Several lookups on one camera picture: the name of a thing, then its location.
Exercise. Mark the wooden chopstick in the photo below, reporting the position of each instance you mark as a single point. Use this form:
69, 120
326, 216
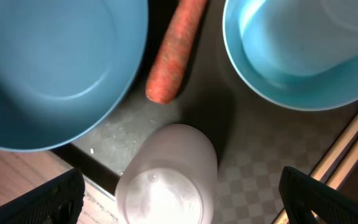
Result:
338, 168
329, 194

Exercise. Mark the dark blue plate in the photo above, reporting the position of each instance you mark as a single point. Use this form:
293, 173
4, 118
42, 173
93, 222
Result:
64, 66

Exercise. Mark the dark brown serving tray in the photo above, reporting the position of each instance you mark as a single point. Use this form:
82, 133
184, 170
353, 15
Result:
254, 138

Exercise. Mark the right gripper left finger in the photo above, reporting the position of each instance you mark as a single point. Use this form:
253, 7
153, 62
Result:
59, 200

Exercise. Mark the light blue bowl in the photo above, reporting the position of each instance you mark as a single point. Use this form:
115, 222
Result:
331, 89

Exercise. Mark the right wooden chopstick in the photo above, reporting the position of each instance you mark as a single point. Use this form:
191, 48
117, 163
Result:
338, 168

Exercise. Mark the orange carrot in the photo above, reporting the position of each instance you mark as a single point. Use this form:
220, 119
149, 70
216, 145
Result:
168, 70

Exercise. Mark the white pink cup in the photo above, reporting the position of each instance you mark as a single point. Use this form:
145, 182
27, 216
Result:
171, 180

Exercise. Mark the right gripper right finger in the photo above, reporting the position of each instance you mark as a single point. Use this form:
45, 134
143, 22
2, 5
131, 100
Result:
304, 197

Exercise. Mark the light blue cup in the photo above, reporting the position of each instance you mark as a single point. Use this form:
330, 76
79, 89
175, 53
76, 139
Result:
299, 38

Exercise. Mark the left wooden chopstick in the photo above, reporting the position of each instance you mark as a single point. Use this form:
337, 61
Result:
329, 194

